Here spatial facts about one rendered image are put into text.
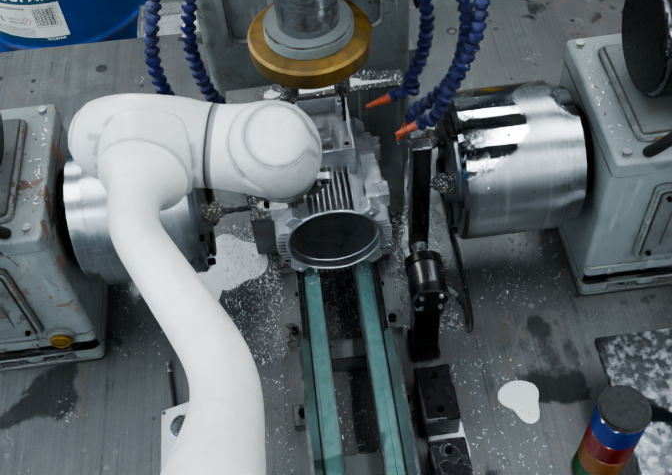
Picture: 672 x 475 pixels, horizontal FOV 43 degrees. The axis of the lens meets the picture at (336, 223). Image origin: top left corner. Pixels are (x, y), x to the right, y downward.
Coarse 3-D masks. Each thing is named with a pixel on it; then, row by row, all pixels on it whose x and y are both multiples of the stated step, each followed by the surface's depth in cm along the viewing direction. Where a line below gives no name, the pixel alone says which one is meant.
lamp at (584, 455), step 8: (584, 448) 107; (584, 456) 108; (592, 456) 106; (584, 464) 109; (592, 464) 107; (600, 464) 105; (608, 464) 105; (616, 464) 105; (624, 464) 106; (592, 472) 108; (600, 472) 107; (608, 472) 107; (616, 472) 107
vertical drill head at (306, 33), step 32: (288, 0) 115; (320, 0) 115; (256, 32) 124; (288, 32) 119; (320, 32) 119; (352, 32) 122; (256, 64) 123; (288, 64) 120; (320, 64) 119; (352, 64) 120; (288, 96) 125
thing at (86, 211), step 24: (72, 168) 135; (72, 192) 133; (96, 192) 132; (192, 192) 134; (72, 216) 133; (96, 216) 132; (168, 216) 132; (192, 216) 133; (216, 216) 138; (72, 240) 134; (96, 240) 133; (192, 240) 134; (96, 264) 135; (120, 264) 136; (192, 264) 138
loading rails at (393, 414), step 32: (384, 256) 162; (320, 288) 147; (320, 320) 143; (384, 320) 141; (320, 352) 139; (352, 352) 147; (384, 352) 138; (320, 384) 136; (384, 384) 135; (320, 416) 132; (384, 416) 132; (320, 448) 129; (384, 448) 129; (416, 448) 127
